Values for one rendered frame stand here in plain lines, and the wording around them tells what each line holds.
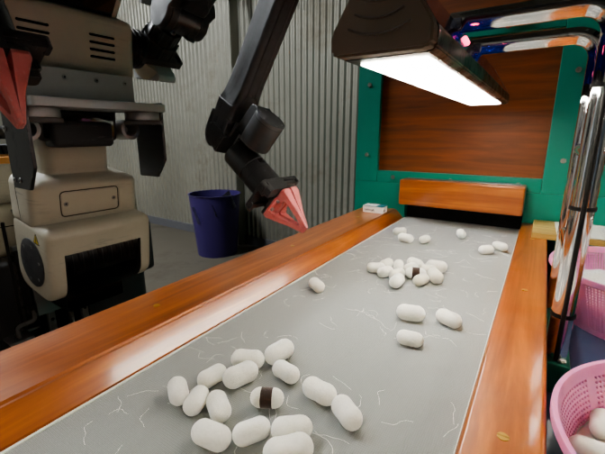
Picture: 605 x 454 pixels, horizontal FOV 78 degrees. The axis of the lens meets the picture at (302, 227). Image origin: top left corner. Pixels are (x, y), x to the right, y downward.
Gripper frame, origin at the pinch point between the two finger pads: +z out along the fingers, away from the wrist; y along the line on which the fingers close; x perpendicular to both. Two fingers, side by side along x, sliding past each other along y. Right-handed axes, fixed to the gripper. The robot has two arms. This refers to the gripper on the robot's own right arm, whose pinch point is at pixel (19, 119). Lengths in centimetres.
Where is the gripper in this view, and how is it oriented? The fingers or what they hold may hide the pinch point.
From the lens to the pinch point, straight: 53.5
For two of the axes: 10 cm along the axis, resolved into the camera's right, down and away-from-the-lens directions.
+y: 5.7, -2.0, 8.0
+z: 3.7, 9.3, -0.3
